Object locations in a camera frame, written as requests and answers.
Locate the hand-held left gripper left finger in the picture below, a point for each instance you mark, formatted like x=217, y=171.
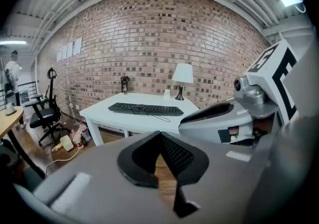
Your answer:
x=127, y=165

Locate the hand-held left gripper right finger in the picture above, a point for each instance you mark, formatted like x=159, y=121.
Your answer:
x=197, y=165

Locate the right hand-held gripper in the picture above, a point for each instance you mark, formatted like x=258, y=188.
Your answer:
x=261, y=88

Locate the black keyboard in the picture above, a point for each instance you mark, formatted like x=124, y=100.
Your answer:
x=147, y=109

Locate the white table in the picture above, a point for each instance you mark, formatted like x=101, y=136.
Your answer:
x=119, y=121

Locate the white shade table lamp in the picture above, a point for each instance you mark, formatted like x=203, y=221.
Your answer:
x=183, y=73

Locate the white mug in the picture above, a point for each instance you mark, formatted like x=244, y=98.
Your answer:
x=167, y=94

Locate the clear plastic bottle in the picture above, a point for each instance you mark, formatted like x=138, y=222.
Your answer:
x=85, y=131

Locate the red label plastic bottle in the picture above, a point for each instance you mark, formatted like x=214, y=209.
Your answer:
x=77, y=139

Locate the white power adapter box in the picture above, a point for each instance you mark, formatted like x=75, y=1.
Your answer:
x=66, y=143

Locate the black floral tumbler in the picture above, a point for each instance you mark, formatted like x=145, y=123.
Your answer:
x=124, y=84

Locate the black office chair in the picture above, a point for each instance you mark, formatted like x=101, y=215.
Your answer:
x=47, y=116

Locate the round wooden table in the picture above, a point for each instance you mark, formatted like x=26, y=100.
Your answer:
x=10, y=121

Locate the black metal railing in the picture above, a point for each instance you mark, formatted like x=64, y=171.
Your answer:
x=25, y=91

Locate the white papers on wall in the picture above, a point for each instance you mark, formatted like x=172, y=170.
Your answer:
x=71, y=48

